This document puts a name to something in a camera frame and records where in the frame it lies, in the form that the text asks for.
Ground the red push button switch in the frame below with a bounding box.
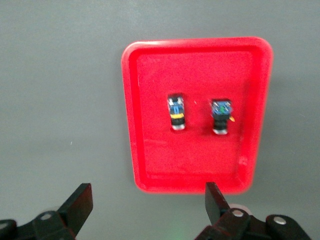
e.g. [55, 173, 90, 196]
[209, 98, 236, 136]
[166, 93, 187, 132]

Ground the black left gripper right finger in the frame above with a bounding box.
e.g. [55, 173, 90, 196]
[194, 181, 251, 240]

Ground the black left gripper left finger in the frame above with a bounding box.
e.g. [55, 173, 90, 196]
[32, 183, 94, 240]

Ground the red plastic tray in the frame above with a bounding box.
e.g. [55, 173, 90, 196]
[120, 36, 274, 195]

